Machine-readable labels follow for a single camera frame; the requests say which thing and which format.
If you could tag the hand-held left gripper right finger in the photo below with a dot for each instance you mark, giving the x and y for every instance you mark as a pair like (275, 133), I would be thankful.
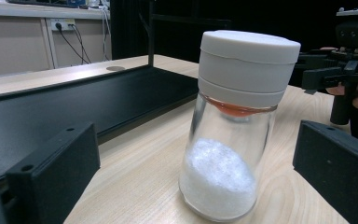
(338, 168)

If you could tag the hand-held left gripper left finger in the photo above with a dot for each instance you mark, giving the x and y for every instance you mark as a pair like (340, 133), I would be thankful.
(56, 174)

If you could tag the glass salt shaker white lid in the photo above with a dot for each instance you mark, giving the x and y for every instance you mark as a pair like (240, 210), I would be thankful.
(245, 68)

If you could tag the round table grommet cover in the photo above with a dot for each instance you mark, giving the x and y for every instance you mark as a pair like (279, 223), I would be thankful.
(115, 68)

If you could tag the beige side desk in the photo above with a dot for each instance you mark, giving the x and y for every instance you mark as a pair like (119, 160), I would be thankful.
(15, 40)

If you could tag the black metal stand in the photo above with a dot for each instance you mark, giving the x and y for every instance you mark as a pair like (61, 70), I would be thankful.
(151, 34)

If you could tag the white wall socket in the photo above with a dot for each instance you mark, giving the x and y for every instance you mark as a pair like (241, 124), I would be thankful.
(62, 24)

